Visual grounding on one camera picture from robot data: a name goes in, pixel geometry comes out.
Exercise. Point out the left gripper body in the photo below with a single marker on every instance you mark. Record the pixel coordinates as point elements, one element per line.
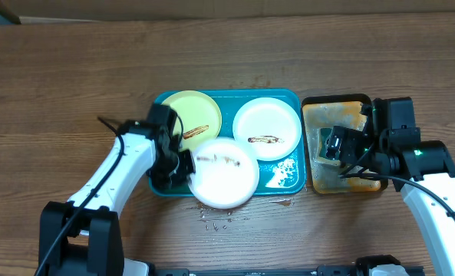
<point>175,170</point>

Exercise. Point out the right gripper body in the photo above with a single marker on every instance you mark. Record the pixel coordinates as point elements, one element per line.
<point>357,149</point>

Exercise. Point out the yellow green sponge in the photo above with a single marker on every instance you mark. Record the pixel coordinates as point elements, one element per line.
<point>323,153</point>

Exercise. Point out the white front plate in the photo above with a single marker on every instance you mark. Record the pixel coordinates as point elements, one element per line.
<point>226,173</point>

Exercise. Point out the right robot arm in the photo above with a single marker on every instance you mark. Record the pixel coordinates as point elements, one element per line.
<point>423,172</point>

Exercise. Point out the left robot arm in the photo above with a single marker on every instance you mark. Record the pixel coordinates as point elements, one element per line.
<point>82,235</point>

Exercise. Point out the black soapy water tray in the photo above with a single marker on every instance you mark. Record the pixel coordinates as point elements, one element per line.
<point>327,112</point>

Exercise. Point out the yellow-green plate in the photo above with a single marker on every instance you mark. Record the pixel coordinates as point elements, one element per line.
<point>199,119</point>

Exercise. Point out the white plate with sauce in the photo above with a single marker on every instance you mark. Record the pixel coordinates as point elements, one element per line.
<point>269,127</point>

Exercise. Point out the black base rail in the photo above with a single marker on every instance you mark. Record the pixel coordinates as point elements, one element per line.
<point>321,270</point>

